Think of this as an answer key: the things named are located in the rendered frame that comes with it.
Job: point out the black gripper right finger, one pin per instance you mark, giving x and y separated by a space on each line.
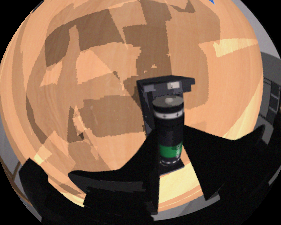
214 158

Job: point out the black battery holder with metal spring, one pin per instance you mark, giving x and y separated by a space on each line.
154 88

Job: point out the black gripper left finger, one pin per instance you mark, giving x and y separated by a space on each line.
138 179

